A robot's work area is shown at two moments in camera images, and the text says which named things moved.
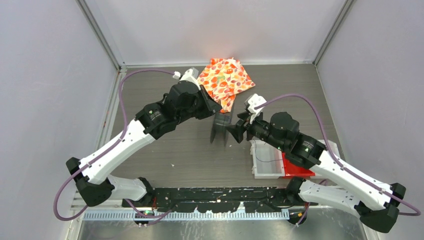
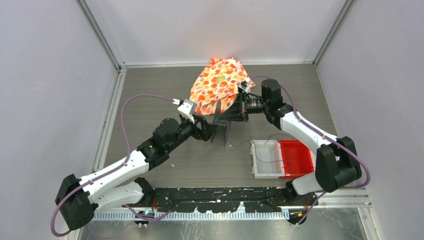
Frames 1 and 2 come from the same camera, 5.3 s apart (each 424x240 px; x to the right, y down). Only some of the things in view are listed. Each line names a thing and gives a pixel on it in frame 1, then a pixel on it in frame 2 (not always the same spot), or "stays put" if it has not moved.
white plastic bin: [268, 161] stays put
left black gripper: [213, 105] -> [206, 130]
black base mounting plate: [261, 199] stays put
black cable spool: [221, 120] stays put
